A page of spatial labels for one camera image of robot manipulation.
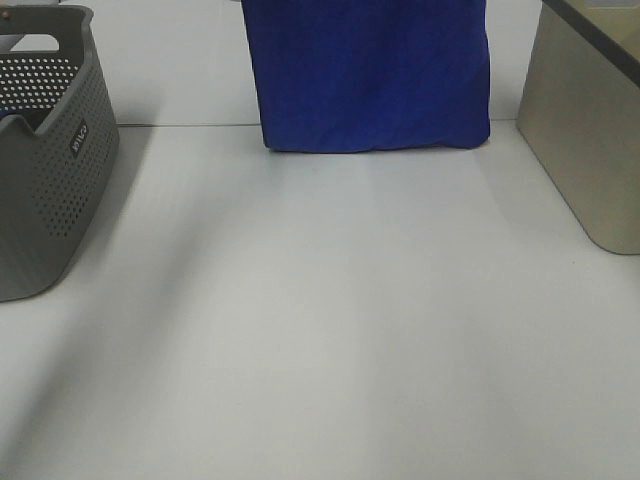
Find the beige plastic bin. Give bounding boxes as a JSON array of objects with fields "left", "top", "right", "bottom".
[{"left": 516, "top": 1, "right": 639, "bottom": 255}]

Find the grey perforated plastic basket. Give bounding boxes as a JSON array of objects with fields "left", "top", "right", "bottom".
[{"left": 1, "top": 5, "right": 119, "bottom": 301}]

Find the blue microfiber towel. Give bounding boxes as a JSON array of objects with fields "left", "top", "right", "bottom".
[{"left": 242, "top": 0, "right": 491, "bottom": 153}]

